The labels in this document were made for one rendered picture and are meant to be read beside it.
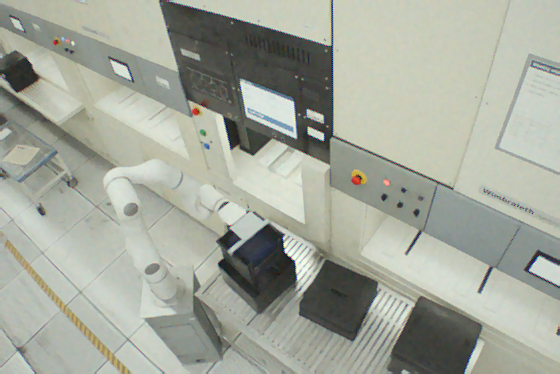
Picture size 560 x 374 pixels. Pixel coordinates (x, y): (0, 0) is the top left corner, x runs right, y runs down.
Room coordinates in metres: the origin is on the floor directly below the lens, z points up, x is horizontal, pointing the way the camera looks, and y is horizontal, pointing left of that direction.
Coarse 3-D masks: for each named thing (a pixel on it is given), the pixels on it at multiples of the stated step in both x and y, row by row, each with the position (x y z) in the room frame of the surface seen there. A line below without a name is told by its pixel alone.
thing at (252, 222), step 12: (252, 216) 1.11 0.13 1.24; (240, 228) 1.05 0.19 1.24; (252, 228) 1.05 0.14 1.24; (264, 228) 1.15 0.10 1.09; (276, 228) 1.10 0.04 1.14; (276, 240) 1.08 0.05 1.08; (228, 252) 1.00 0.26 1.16; (276, 252) 1.02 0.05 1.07; (240, 264) 0.97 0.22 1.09; (252, 264) 0.94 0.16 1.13; (264, 264) 0.98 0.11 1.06; (252, 276) 0.93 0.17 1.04
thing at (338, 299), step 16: (320, 272) 1.01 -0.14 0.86; (336, 272) 1.00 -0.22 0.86; (352, 272) 0.98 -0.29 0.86; (320, 288) 0.92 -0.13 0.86; (336, 288) 0.90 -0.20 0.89; (352, 288) 0.90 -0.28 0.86; (368, 288) 0.89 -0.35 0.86; (304, 304) 0.85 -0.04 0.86; (320, 304) 0.84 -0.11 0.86; (336, 304) 0.83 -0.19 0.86; (352, 304) 0.82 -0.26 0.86; (368, 304) 0.81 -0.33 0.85; (320, 320) 0.78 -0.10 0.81; (336, 320) 0.75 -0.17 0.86; (352, 320) 0.74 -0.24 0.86; (352, 336) 0.69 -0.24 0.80
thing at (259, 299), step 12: (228, 264) 1.12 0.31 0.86; (276, 264) 1.14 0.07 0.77; (288, 264) 1.09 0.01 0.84; (228, 276) 1.02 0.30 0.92; (240, 276) 1.10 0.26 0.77; (264, 276) 1.08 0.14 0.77; (276, 276) 1.06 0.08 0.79; (288, 276) 1.01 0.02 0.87; (240, 288) 0.95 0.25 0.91; (252, 288) 1.02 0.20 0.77; (264, 288) 1.01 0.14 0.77; (276, 288) 0.96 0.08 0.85; (252, 300) 0.89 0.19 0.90; (264, 300) 0.91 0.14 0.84
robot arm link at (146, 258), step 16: (112, 192) 1.06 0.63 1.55; (128, 192) 1.05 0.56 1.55; (128, 208) 1.00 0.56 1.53; (128, 224) 1.03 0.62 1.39; (144, 224) 1.08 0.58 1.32; (128, 240) 1.03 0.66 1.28; (144, 240) 1.04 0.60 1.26; (144, 256) 1.00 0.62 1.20; (160, 256) 1.03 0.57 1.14; (144, 272) 0.96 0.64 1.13
